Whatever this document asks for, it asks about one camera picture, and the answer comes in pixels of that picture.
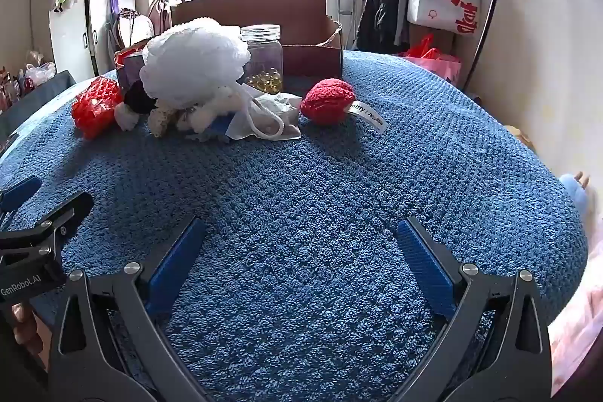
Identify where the red plastic bag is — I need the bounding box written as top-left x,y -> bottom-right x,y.
403,34 -> 444,60

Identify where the red mesh sponge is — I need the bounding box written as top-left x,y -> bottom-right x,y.
72,77 -> 124,140

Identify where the white bunny plush scrunchie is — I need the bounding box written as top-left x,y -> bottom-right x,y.
181,84 -> 246,134

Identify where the black and white fluffy scrunchie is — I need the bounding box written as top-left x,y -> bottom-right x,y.
114,79 -> 158,132

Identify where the pink bag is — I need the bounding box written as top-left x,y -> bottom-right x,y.
400,53 -> 462,87

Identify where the person's left hand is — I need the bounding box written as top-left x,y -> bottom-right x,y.
10,302 -> 48,360

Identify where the clear plastic bag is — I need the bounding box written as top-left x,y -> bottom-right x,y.
26,60 -> 57,87

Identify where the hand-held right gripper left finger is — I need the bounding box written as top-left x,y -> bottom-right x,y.
47,216 -> 208,402

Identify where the white mesh bath pouf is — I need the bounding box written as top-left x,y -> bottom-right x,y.
140,17 -> 250,111

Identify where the cream lace scrunchie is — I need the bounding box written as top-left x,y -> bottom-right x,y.
148,103 -> 182,138

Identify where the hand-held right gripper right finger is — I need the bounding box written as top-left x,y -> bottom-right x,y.
391,216 -> 554,402

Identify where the dark box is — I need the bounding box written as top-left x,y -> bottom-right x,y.
115,51 -> 149,89

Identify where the white wardrobe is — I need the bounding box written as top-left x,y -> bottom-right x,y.
31,0 -> 137,78

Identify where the chair with white cover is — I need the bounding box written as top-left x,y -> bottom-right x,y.
113,8 -> 154,54

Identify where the blue knitted blanket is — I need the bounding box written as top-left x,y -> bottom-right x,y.
0,50 -> 589,402

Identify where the red knitted plush ball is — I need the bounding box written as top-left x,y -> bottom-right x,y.
300,78 -> 388,134

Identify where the light blue plush toy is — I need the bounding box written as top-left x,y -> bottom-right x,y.
558,171 -> 592,219

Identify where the brown cardboard box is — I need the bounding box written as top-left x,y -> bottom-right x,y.
170,0 -> 344,94

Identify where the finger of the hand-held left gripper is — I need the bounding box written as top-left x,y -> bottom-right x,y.
0,191 -> 95,262
0,176 -> 43,215

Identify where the clear jar with yellow capsules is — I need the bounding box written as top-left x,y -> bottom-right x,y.
240,24 -> 284,94

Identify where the white drawstring bag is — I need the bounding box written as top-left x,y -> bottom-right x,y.
225,84 -> 303,144

